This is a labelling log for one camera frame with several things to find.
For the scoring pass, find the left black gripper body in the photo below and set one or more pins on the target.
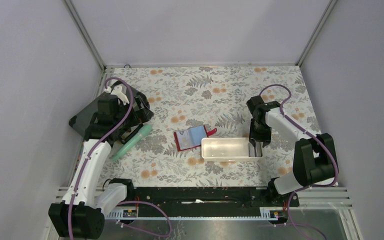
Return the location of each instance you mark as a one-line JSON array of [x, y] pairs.
[[133, 116]]

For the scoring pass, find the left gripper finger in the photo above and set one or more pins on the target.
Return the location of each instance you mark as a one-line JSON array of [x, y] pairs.
[[145, 115], [141, 101]]

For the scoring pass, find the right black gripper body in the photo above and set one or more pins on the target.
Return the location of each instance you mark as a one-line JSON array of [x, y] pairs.
[[260, 132]]

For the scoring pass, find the red card holder wallet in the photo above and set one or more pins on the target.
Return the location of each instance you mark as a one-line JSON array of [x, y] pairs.
[[198, 133]]

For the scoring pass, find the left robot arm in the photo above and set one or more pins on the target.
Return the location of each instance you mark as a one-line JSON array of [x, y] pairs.
[[81, 214]]

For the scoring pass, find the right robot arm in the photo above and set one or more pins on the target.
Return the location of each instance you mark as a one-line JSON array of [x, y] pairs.
[[314, 158]]

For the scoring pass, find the mint green tube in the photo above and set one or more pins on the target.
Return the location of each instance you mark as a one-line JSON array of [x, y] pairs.
[[138, 134]]

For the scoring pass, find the white plastic tray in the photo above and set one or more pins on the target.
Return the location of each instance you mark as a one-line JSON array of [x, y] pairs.
[[226, 149]]

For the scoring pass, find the floral table mat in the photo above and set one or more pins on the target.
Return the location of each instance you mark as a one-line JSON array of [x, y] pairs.
[[185, 97]]

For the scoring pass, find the black hard case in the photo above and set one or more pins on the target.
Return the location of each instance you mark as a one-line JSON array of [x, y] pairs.
[[102, 115]]

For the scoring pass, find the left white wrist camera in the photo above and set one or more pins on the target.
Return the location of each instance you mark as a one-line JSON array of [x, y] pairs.
[[120, 91]]

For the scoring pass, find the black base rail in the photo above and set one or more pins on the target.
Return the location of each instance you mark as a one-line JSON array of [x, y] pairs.
[[237, 203]]

